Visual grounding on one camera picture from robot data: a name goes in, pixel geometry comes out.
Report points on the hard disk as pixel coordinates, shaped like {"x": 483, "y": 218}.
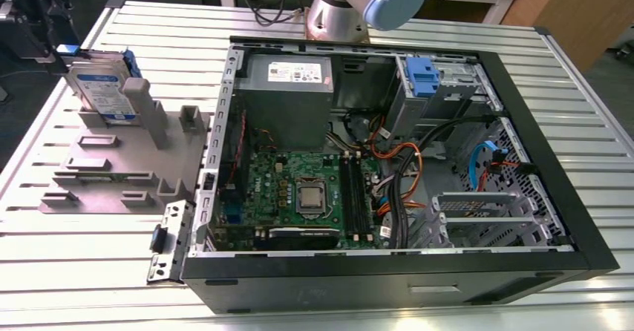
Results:
{"x": 102, "y": 93}

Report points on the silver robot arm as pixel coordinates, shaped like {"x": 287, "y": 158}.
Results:
{"x": 342, "y": 15}

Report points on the metal disk bay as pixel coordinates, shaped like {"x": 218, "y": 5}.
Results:
{"x": 475, "y": 197}

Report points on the grey parts rack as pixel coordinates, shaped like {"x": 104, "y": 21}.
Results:
{"x": 123, "y": 153}

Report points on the green RAM stick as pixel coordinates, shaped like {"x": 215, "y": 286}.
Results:
{"x": 111, "y": 178}

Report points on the grey power supply unit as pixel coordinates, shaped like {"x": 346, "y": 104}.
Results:
{"x": 287, "y": 123}

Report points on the blue expansion slot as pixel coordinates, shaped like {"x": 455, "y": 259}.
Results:
{"x": 234, "y": 214}

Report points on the green motherboard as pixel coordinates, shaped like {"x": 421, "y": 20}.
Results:
{"x": 317, "y": 164}

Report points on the metal CPU socket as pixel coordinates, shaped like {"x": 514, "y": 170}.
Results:
{"x": 298, "y": 197}

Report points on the silver CPU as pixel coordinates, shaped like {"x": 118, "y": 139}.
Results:
{"x": 311, "y": 196}

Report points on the blue drive latch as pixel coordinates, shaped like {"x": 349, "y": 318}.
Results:
{"x": 421, "y": 75}

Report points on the black RAM slot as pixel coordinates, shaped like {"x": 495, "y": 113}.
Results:
{"x": 349, "y": 197}
{"x": 354, "y": 197}
{"x": 363, "y": 197}
{"x": 359, "y": 197}

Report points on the black graphics card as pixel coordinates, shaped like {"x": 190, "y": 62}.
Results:
{"x": 302, "y": 238}

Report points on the metal optical drive cage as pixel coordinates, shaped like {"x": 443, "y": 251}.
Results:
{"x": 446, "y": 101}

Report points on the black open PC case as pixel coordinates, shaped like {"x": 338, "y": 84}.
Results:
{"x": 346, "y": 279}

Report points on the brown wooden cabinet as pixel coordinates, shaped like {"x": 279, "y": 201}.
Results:
{"x": 585, "y": 19}

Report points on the metal card retention bracket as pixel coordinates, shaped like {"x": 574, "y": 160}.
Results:
{"x": 174, "y": 212}

